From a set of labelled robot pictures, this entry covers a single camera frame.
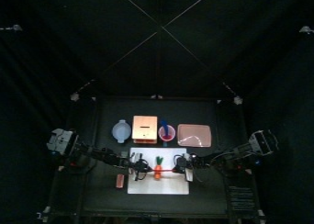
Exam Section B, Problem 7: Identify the pale blue handled bowl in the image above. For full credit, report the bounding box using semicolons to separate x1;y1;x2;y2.
110;119;132;144

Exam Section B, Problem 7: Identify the pink plastic cup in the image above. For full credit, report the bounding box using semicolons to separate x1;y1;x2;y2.
156;125;177;142

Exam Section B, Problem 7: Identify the white printed label sticker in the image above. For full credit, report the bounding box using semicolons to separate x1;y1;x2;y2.
228;185;257;215

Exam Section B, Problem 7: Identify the blue plastic utensil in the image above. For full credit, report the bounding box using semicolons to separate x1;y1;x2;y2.
158;119;170;148

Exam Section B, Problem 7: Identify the light wooden box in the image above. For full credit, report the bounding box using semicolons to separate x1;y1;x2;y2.
130;115;158;145

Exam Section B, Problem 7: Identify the pink square plate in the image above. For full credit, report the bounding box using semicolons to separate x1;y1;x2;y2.
176;124;213;149

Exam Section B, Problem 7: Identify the thin diagonal cord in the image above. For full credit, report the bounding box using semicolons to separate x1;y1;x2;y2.
74;0;216;95
112;0;239;97

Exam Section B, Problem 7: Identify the small orange-red block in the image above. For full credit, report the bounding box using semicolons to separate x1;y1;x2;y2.
114;173;125;189

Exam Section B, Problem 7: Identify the white cutting board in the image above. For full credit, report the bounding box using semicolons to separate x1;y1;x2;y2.
126;147;191;196

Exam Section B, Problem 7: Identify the orange toy carrot green top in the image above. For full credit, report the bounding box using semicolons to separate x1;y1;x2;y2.
153;155;165;181

